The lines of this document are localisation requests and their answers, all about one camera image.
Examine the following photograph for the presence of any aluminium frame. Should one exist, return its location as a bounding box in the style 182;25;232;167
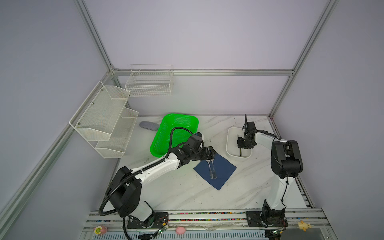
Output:
1;1;338;239

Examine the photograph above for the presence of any green plastic basket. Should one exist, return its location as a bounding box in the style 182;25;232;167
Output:
149;113;200;159

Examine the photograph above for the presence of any white rectangular tray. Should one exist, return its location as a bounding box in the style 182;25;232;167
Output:
226;127;252;159

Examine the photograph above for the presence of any silver fork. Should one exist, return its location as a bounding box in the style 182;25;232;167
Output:
206;160;214;180

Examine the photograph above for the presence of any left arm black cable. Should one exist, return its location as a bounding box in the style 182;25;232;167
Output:
98;126;194;217

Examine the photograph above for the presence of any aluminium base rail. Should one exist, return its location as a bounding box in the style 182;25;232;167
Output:
81;208;337;240

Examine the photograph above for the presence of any silver spoon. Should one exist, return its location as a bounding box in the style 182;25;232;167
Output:
210;160;217;179

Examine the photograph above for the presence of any white mesh two-tier shelf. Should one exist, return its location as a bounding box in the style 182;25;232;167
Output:
69;82;139;159

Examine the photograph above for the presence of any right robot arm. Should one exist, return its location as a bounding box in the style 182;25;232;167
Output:
237;116;304;227

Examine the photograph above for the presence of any grey oval pouch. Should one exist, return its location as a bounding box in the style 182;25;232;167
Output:
139;121;160;131

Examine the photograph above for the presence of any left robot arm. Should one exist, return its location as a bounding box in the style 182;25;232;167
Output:
98;133;216;228

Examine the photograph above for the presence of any pink toy ball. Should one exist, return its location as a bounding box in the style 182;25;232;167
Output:
175;226;186;235

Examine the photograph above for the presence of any white wire basket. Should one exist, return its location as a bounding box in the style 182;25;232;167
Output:
125;65;174;97

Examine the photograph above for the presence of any pink green toy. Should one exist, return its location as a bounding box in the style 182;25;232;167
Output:
94;225;108;235

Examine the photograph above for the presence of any yellow toy figure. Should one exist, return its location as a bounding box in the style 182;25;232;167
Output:
298;221;313;232

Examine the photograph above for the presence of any dark blue paper napkin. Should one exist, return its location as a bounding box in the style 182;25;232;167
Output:
194;153;237;191

